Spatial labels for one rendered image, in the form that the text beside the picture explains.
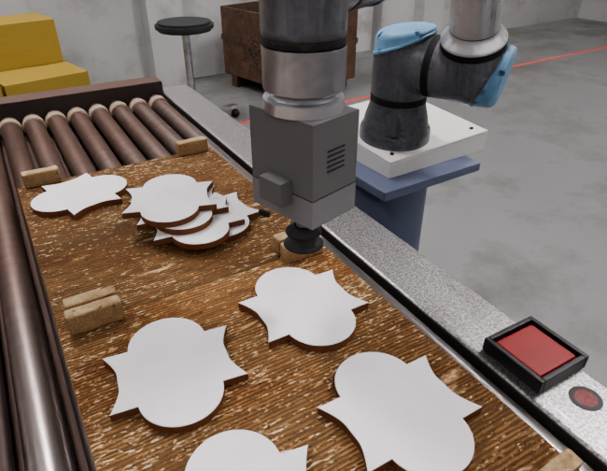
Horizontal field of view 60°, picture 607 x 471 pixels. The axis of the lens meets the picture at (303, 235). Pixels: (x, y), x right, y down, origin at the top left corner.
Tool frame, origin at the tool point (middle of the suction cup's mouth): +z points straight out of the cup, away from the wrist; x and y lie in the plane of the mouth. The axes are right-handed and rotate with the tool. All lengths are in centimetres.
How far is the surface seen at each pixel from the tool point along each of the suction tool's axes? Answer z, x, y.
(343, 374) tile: 8.2, -5.3, 10.5
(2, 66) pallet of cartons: 58, 81, -357
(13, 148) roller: 11, -3, -79
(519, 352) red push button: 9.8, 11.5, 21.2
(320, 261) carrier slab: 9.2, 8.7, -5.2
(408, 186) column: 16, 47, -17
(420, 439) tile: 8.2, -6.3, 20.2
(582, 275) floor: 103, 180, -7
